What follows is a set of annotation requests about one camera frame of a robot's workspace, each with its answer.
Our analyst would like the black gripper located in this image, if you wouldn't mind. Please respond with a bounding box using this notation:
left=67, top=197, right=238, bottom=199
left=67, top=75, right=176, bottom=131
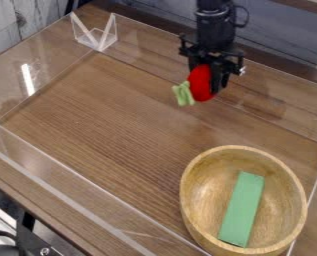
left=178, top=33, right=246, bottom=95

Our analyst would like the red plush strawberry toy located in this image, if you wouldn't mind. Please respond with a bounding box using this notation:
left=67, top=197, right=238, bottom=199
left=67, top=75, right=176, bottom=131
left=172, top=64, right=216, bottom=107

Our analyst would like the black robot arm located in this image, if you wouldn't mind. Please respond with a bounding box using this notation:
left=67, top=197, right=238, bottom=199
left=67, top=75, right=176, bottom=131
left=180, top=0, right=249, bottom=95

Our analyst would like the wooden bowl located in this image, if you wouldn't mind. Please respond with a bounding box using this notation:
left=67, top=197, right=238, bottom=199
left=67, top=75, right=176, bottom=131
left=180, top=145, right=308, bottom=256

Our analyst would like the green rectangular block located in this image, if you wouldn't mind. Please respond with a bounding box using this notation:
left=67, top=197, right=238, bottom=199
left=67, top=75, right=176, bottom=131
left=218, top=171, right=265, bottom=248

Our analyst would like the black cable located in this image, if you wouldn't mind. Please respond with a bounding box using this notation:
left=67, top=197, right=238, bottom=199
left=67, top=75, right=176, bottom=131
left=230, top=4, right=252, bottom=29

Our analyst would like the clear acrylic corner bracket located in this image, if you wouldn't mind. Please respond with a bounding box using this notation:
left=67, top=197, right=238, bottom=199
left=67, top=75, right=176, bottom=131
left=70, top=13, right=118, bottom=52

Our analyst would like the clear acrylic tray wall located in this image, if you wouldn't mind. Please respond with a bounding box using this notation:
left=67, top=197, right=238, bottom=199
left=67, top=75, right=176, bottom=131
left=0, top=125, right=209, bottom=256

